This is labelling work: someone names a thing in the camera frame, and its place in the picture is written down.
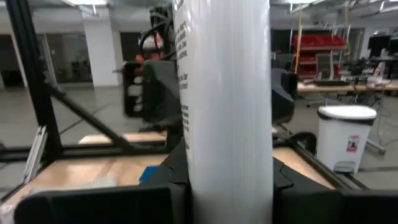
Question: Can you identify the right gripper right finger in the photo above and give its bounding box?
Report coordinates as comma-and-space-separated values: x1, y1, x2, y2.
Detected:
272, 157, 398, 224

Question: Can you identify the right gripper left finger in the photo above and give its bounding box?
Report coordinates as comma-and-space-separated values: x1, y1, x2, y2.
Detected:
14, 139, 193, 224

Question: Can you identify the grey waffle towel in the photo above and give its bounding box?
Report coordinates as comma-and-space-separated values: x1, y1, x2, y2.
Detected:
29, 175, 119, 196

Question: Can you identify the blue cloth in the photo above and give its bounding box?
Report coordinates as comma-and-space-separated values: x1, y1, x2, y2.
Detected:
138, 165, 160, 184

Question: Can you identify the white plastic bottle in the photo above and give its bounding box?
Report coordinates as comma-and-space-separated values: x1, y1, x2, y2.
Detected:
172, 0, 275, 224

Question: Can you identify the white pedal trash can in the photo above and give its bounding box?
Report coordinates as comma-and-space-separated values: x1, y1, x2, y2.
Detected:
316, 105, 378, 174

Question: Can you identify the silver aluminium bar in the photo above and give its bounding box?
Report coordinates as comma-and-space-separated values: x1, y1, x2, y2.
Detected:
23, 124, 49, 185

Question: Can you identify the wooden background table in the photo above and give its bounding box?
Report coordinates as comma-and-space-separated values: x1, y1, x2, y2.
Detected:
297, 79, 398, 94

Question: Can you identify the white building pillar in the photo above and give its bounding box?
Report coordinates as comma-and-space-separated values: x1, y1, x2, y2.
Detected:
83, 18, 119, 87

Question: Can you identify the red bin rack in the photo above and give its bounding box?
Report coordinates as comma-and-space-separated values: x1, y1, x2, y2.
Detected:
291, 33, 348, 79

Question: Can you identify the black curved frame hook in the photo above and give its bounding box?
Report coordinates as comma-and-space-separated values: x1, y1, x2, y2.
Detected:
287, 131, 318, 155

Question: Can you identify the yellow hanging cable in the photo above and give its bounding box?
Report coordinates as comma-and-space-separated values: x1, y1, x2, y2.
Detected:
294, 12, 303, 75

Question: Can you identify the black aluminium table frame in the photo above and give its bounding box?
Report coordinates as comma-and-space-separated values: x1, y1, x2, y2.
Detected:
0, 0, 371, 203

